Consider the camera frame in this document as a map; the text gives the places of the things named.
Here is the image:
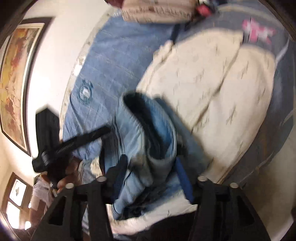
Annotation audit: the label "blue striped quilt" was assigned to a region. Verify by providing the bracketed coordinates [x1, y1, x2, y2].
[59, 14, 183, 167]

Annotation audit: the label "clear plastic bag of items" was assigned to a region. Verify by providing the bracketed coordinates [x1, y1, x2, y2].
[195, 0, 227, 18]

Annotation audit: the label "cream leaf-print bedsheet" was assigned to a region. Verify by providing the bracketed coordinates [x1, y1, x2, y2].
[108, 29, 275, 235]

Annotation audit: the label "dark red cloth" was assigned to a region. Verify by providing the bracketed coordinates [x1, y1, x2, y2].
[104, 0, 125, 9]

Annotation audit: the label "blue denim jeans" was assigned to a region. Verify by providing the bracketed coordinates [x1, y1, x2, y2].
[102, 92, 210, 220]

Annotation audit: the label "left hand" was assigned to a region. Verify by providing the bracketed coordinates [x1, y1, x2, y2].
[40, 157, 83, 194]

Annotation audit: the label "framed wall painting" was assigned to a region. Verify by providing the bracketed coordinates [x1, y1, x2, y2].
[1, 17, 53, 155]

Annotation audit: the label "left forearm dark sleeve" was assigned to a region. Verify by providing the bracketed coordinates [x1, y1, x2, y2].
[29, 172, 54, 227]

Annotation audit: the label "wooden framed window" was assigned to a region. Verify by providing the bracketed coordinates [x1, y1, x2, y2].
[1, 172, 33, 230]

